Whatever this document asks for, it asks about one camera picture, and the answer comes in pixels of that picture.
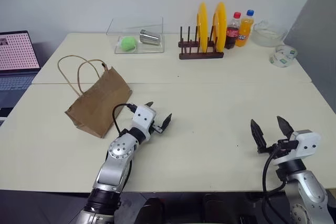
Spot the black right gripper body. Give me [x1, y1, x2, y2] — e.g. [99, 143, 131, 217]
[258, 139, 300, 166]

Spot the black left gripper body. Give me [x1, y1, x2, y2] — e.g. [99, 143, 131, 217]
[150, 118, 164, 134]

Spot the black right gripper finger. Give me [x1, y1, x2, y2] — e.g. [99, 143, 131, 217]
[276, 115, 295, 141]
[250, 119, 268, 153]

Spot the brown paper bag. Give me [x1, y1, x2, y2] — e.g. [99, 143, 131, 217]
[57, 55, 133, 139]

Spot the clear plastic box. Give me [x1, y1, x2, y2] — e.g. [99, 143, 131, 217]
[106, 17, 166, 55]

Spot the green fuzzy ball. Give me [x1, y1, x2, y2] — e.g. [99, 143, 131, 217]
[120, 36, 138, 52]

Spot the shiny metal cup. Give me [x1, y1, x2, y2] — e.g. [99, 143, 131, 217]
[139, 29, 161, 46]

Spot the clear tape roll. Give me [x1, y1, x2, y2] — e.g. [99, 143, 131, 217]
[268, 45, 298, 68]

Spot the dark wooden dish rack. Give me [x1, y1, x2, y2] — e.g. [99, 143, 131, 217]
[178, 26, 225, 60]

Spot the dark rounded shape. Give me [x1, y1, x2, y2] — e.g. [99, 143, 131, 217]
[137, 197, 166, 224]

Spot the clear glass bowl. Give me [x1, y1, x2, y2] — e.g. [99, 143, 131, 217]
[251, 20, 288, 48]

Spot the yellow plate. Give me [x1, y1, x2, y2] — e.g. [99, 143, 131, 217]
[212, 2, 227, 52]
[196, 2, 210, 53]

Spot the orange soda bottle blue cap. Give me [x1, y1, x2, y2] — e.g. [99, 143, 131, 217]
[235, 9, 255, 48]

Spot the cola bottle red cap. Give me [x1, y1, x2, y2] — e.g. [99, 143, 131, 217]
[224, 12, 242, 50]

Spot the open laptop computer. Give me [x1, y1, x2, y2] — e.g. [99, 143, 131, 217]
[0, 30, 41, 125]

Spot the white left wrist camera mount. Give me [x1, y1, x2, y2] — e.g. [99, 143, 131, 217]
[131, 104, 157, 142]

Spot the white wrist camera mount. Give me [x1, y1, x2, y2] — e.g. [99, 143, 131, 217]
[288, 129, 322, 162]
[131, 104, 157, 142]

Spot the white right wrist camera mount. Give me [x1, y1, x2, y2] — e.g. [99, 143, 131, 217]
[288, 129, 322, 162]

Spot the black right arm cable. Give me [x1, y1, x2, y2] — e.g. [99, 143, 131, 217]
[261, 145, 292, 224]

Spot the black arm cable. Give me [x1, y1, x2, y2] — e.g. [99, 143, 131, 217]
[112, 102, 138, 136]
[261, 145, 292, 224]

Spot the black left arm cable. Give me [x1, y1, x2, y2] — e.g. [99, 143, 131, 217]
[112, 102, 138, 136]

